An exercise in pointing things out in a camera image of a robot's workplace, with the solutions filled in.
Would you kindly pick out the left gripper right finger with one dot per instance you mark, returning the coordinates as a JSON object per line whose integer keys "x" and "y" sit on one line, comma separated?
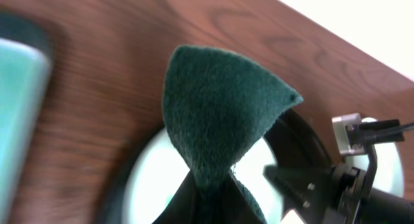
{"x": 233, "y": 207}

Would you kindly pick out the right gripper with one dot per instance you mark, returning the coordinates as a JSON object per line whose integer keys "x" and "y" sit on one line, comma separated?
{"x": 309, "y": 191}

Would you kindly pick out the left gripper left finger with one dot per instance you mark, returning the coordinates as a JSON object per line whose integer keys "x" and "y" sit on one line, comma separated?
{"x": 182, "y": 208}

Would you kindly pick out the mint green plate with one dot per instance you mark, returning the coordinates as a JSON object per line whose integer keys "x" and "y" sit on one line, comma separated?
{"x": 389, "y": 176}

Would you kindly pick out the green and yellow sponge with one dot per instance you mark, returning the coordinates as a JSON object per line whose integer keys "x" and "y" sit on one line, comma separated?
{"x": 216, "y": 105}

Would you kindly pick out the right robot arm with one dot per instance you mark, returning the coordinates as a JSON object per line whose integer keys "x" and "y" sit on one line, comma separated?
{"x": 381, "y": 207}

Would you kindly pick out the black round tray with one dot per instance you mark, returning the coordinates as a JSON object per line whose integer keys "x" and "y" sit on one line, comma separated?
{"x": 292, "y": 140}

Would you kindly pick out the white plate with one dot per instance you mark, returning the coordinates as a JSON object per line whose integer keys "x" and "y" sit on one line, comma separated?
{"x": 159, "y": 171}

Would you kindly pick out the white rectangular water dish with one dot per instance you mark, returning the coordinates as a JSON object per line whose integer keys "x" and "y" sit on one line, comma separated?
{"x": 25, "y": 73}

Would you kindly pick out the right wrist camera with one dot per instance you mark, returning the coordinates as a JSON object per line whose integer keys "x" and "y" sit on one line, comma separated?
{"x": 342, "y": 125}

